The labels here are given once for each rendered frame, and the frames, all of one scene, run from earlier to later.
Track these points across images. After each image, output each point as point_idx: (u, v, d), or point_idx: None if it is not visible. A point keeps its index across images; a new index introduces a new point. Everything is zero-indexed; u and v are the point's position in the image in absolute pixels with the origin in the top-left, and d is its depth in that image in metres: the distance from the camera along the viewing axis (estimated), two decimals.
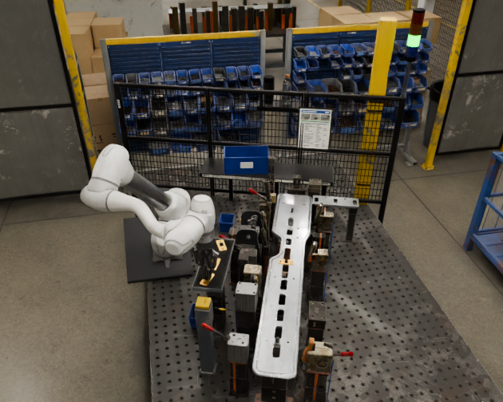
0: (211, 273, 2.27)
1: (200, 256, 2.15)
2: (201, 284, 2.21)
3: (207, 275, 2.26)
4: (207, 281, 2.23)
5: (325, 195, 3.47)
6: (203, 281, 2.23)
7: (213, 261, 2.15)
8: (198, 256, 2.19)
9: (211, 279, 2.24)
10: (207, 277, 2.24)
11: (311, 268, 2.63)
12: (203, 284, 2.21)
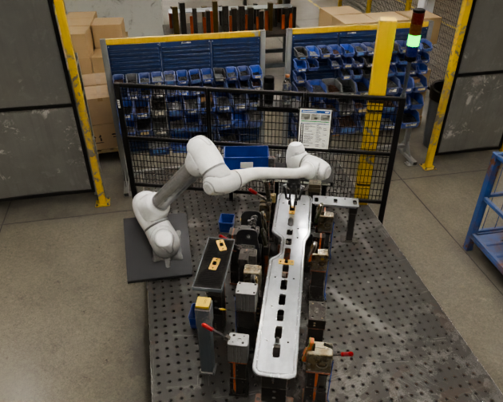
0: (293, 206, 2.99)
1: (291, 191, 2.86)
2: (290, 213, 2.92)
3: (291, 207, 2.97)
4: (293, 210, 2.94)
5: (325, 195, 3.47)
6: (291, 211, 2.94)
7: (300, 193, 2.87)
8: (287, 192, 2.90)
9: (295, 209, 2.96)
10: (292, 208, 2.95)
11: (311, 268, 2.63)
12: (291, 213, 2.92)
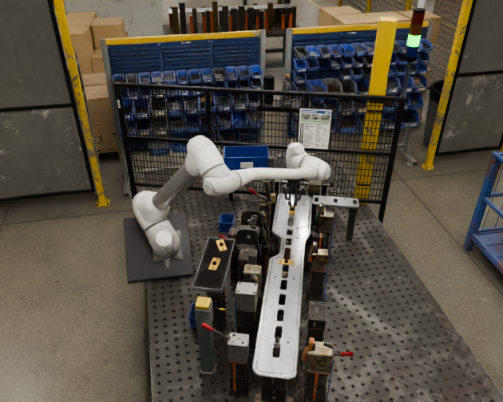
0: (293, 206, 2.99)
1: (291, 191, 2.86)
2: (290, 214, 2.92)
3: (291, 208, 2.97)
4: (293, 210, 2.94)
5: (325, 195, 3.47)
6: (291, 212, 2.93)
7: (300, 193, 2.87)
8: (287, 193, 2.90)
9: (295, 210, 2.96)
10: (292, 209, 2.95)
11: (311, 268, 2.63)
12: (291, 213, 2.92)
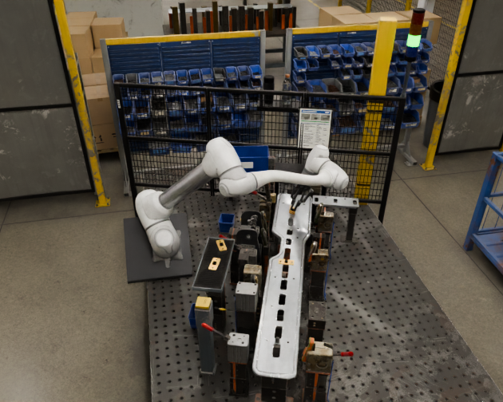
0: (293, 206, 2.99)
1: (299, 191, 2.87)
2: (291, 213, 2.92)
3: (291, 207, 2.97)
4: (293, 211, 2.94)
5: (325, 195, 3.47)
6: (291, 211, 2.93)
7: (307, 195, 2.88)
8: (294, 191, 2.90)
9: (295, 210, 2.96)
10: (293, 209, 2.95)
11: (311, 268, 2.63)
12: (291, 213, 2.92)
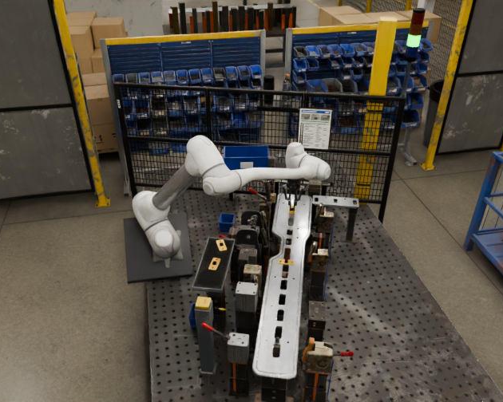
0: (293, 206, 2.99)
1: (290, 191, 2.86)
2: (290, 213, 2.92)
3: (291, 208, 2.97)
4: (293, 210, 2.94)
5: (325, 195, 3.47)
6: (291, 212, 2.93)
7: (300, 193, 2.87)
8: (286, 193, 2.90)
9: (295, 210, 2.96)
10: (292, 209, 2.95)
11: (311, 268, 2.63)
12: (291, 213, 2.92)
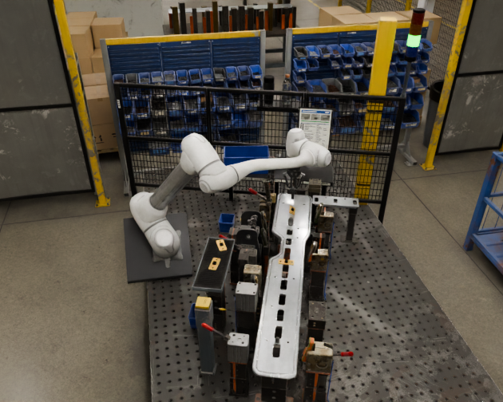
0: (293, 206, 2.99)
1: (291, 179, 2.82)
2: (291, 213, 2.92)
3: (291, 207, 2.97)
4: (293, 211, 2.94)
5: (325, 195, 3.47)
6: (291, 211, 2.93)
7: (300, 181, 2.82)
8: (287, 180, 2.85)
9: (295, 210, 2.96)
10: (293, 209, 2.96)
11: (311, 268, 2.63)
12: (291, 213, 2.92)
